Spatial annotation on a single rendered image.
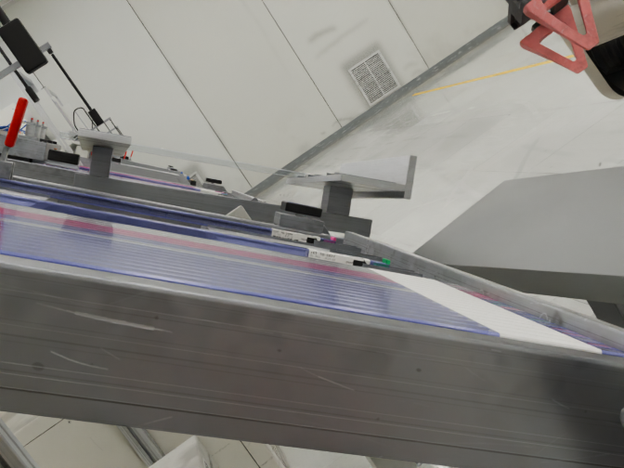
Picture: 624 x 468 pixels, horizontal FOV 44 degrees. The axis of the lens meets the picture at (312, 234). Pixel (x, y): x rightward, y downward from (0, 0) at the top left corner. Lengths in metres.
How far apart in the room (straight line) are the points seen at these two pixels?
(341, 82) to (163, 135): 2.01
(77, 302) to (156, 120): 8.11
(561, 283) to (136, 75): 7.70
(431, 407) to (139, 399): 0.13
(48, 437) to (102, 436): 0.12
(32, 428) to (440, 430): 1.58
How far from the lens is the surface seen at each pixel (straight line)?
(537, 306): 0.55
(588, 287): 0.91
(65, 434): 1.90
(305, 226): 1.04
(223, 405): 0.35
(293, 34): 8.67
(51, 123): 5.33
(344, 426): 0.36
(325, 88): 8.67
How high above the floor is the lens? 0.96
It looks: 11 degrees down
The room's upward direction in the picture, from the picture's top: 33 degrees counter-clockwise
